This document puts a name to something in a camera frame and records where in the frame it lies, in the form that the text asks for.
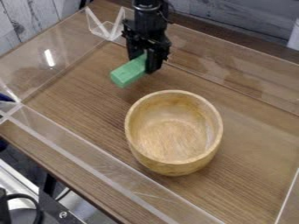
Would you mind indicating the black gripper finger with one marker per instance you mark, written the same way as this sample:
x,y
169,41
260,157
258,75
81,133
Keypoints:
x,y
157,54
136,45

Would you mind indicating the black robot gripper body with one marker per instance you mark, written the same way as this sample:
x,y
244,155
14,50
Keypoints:
x,y
149,24

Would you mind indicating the green rectangular block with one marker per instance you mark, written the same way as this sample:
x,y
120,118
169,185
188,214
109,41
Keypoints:
x,y
129,72

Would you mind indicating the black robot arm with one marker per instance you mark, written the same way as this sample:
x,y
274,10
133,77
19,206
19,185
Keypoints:
x,y
152,3

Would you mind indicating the light wooden bowl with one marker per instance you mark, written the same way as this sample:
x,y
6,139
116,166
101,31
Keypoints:
x,y
174,131

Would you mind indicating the white object at right edge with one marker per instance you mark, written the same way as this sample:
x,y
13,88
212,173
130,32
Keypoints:
x,y
294,38

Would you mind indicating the black table leg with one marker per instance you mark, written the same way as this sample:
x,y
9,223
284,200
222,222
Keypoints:
x,y
50,184

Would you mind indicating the clear acrylic corner bracket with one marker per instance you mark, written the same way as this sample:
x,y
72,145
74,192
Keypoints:
x,y
105,29

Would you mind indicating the clear acrylic tray wall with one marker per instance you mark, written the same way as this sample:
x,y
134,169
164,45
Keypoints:
x,y
66,113

